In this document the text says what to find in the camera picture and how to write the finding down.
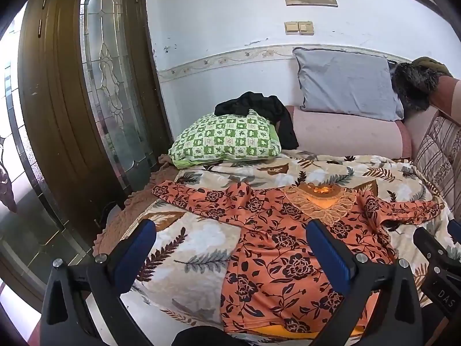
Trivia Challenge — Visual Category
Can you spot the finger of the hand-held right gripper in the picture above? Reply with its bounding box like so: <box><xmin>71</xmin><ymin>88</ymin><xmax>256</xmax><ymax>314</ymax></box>
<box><xmin>413</xmin><ymin>227</ymin><xmax>461</xmax><ymax>272</ymax></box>
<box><xmin>447</xmin><ymin>219</ymin><xmax>461</xmax><ymax>250</ymax></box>

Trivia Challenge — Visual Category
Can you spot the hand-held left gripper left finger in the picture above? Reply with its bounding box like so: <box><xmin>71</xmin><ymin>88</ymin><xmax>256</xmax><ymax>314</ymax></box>
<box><xmin>39</xmin><ymin>219</ymin><xmax>157</xmax><ymax>346</ymax></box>

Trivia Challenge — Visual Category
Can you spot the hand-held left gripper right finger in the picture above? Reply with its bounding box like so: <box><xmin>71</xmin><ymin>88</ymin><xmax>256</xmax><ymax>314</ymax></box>
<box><xmin>305</xmin><ymin>219</ymin><xmax>424</xmax><ymax>346</ymax></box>

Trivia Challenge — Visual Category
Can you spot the orange floral blouse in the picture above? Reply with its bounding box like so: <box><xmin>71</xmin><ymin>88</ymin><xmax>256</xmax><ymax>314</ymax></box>
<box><xmin>152</xmin><ymin>182</ymin><xmax>442</xmax><ymax>336</ymax></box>

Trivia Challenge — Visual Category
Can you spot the brown fringed bed cover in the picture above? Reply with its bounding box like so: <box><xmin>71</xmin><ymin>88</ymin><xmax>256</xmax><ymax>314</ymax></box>
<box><xmin>92</xmin><ymin>153</ymin><xmax>181</xmax><ymax>260</ymax></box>

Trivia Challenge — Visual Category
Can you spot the leaf print fleece blanket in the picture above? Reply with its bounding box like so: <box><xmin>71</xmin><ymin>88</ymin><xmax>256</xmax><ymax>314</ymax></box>
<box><xmin>119</xmin><ymin>149</ymin><xmax>461</xmax><ymax>336</ymax></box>

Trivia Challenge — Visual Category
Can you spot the striped sofa cushion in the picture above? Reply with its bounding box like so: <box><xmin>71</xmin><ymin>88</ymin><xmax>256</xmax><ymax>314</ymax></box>
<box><xmin>414</xmin><ymin>110</ymin><xmax>461</xmax><ymax>202</ymax></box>

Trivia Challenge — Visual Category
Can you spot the pink sofa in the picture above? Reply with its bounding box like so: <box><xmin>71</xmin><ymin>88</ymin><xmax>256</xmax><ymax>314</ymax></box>
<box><xmin>281</xmin><ymin>76</ymin><xmax>461</xmax><ymax>202</ymax></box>

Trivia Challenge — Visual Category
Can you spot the green checked pillow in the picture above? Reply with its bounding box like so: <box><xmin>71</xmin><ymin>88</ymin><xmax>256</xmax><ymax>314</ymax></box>
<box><xmin>169</xmin><ymin>109</ymin><xmax>282</xmax><ymax>168</ymax></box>

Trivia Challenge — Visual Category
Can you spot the dark furry cloth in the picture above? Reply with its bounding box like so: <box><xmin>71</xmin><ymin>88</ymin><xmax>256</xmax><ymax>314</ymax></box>
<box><xmin>389</xmin><ymin>61</ymin><xmax>443</xmax><ymax>119</ymax></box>

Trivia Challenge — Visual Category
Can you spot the black cloth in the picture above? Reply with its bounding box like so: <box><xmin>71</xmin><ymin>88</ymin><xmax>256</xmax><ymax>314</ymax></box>
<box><xmin>214</xmin><ymin>91</ymin><xmax>299</xmax><ymax>150</ymax></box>

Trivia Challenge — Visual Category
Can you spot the wooden door with glass panel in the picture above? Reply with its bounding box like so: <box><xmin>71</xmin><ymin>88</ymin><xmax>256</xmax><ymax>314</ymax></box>
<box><xmin>17</xmin><ymin>0</ymin><xmax>173</xmax><ymax>238</ymax></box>

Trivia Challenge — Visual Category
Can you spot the olive cloth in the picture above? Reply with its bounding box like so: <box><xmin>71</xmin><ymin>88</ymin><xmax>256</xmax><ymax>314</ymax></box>
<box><xmin>411</xmin><ymin>57</ymin><xmax>454</xmax><ymax>78</ymax></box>

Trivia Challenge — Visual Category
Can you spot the grey pillow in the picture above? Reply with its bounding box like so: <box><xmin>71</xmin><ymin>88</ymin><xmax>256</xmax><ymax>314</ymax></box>
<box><xmin>292</xmin><ymin>47</ymin><xmax>405</xmax><ymax>122</ymax></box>

